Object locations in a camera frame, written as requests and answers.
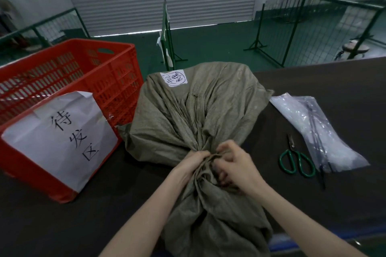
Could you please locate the person's left hand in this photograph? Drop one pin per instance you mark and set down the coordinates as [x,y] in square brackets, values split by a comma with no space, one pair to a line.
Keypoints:
[187,169]

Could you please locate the person's right hand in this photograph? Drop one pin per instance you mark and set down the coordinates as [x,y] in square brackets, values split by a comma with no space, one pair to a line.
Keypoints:
[244,169]

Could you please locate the grey-green woven sack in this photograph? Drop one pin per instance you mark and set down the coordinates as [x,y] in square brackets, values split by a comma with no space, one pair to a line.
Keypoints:
[211,106]

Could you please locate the clear bag of black ties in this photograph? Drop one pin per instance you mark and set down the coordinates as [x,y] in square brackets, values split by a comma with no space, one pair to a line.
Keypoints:
[313,118]

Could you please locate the red plastic crate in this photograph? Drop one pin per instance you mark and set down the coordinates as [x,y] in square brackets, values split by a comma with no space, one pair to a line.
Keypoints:
[30,76]

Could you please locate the person's left forearm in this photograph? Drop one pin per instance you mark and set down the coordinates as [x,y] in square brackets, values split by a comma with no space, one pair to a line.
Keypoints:
[144,223]

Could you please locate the person's right forearm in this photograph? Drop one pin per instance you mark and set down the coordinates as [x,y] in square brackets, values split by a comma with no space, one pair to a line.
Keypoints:
[301,226]

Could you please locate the clear plastic bag of ties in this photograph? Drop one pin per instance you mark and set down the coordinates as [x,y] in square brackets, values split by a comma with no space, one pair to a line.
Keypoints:
[340,154]

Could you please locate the white label sticker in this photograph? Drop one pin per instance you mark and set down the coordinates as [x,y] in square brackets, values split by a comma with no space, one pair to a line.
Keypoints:
[174,78]

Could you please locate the green mesh fence panel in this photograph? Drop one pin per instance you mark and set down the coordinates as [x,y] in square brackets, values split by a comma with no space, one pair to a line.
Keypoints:
[36,29]
[165,34]
[294,28]

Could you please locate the white paper sign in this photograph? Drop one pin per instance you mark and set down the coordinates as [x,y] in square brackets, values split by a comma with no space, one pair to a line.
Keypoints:
[45,151]

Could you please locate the round wooden stool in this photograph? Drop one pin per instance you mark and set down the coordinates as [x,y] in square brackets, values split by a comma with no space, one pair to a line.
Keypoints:
[356,46]

